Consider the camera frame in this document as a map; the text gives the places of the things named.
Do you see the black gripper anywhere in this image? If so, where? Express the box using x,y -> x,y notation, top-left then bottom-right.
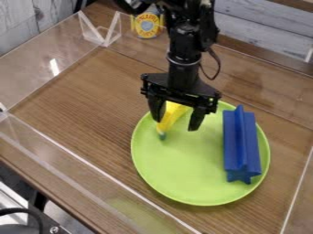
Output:
141,57 -> 221,132

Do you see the yellow banana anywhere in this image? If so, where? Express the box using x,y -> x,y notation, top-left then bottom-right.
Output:
157,101 -> 190,140

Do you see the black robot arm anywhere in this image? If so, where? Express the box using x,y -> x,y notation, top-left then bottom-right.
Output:
114,0 -> 221,131

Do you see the green plate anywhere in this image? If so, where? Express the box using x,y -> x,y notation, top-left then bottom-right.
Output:
131,101 -> 271,206

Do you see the blue star-shaped block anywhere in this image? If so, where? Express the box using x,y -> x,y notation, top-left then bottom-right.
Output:
222,105 -> 263,185

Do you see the yellow pineapple can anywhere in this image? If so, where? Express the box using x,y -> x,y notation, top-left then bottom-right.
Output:
131,4 -> 164,39

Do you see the clear acrylic corner bracket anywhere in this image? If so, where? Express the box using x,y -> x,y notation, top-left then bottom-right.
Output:
78,11 -> 121,48

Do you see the clear acrylic front wall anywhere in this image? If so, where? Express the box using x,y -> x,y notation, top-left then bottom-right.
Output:
0,112 -> 201,234

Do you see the black cable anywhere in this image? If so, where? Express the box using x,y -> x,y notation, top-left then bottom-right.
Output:
0,207 -> 46,234

